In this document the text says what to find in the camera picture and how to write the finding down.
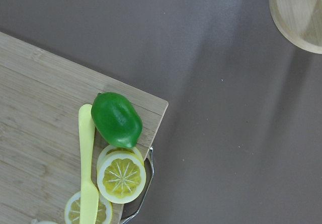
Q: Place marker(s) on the green lime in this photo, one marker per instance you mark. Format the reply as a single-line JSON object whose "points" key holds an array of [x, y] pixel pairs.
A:
{"points": [[116, 120]]}

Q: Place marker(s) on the yellow plastic knife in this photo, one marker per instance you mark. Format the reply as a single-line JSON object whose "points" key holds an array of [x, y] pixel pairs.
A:
{"points": [[89, 193]]}

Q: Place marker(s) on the thick lemon half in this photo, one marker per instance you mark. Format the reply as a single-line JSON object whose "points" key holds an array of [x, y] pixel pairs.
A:
{"points": [[121, 175]]}

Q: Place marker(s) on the round wooden stand base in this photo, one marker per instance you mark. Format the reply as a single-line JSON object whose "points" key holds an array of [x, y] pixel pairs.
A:
{"points": [[299, 21]]}

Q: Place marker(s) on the thin lemon slice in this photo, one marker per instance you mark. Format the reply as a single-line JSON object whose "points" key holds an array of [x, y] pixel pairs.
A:
{"points": [[72, 210]]}

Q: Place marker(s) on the bamboo cutting board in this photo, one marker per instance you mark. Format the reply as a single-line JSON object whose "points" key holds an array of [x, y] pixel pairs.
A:
{"points": [[41, 94]]}

